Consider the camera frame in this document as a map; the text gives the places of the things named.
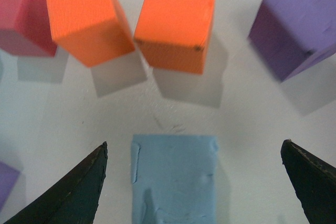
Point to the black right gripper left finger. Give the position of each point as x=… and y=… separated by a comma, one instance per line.
x=74, y=198

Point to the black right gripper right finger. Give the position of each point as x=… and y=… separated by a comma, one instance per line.
x=313, y=181

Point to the light blue foam cube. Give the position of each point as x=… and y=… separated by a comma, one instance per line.
x=173, y=178

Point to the purple foam cube near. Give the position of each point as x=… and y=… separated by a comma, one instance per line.
x=8, y=179

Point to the purple foam cube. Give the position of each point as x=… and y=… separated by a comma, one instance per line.
x=8, y=179
x=294, y=35

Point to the purple foam cube far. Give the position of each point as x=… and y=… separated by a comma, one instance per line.
x=294, y=35

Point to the magenta foam cube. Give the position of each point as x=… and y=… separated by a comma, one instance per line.
x=25, y=28

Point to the orange foam cube left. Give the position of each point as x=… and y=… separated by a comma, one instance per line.
x=93, y=31

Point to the orange foam cube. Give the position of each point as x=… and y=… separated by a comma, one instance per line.
x=175, y=34
x=93, y=31

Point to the orange foam cube right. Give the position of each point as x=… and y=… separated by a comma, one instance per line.
x=175, y=34

